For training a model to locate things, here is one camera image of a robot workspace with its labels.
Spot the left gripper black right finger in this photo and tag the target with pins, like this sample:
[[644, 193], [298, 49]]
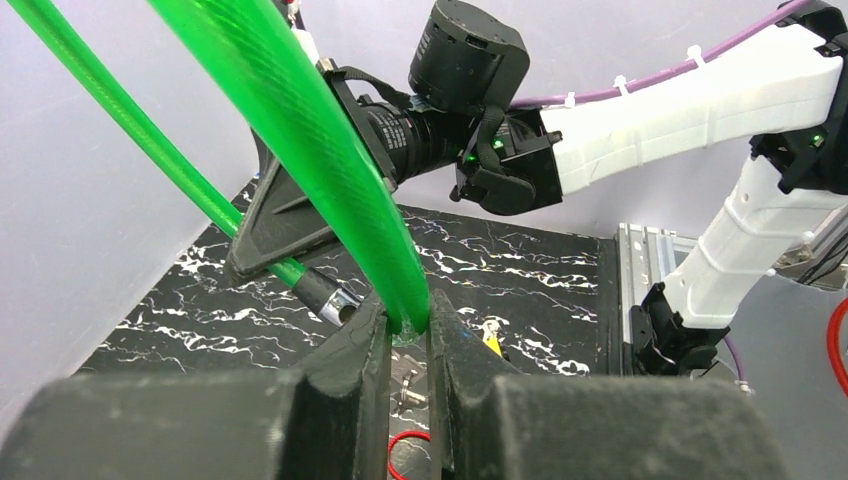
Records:
[[488, 420]]

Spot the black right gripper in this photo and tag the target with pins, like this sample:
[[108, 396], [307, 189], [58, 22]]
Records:
[[404, 136]]

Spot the green cable lock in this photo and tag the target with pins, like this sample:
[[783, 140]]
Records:
[[253, 56]]

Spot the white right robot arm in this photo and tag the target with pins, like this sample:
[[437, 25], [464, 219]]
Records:
[[781, 83]]

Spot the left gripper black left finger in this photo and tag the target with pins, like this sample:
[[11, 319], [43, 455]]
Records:
[[326, 417]]

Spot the yellow padlock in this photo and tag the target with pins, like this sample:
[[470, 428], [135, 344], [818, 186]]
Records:
[[491, 329]]

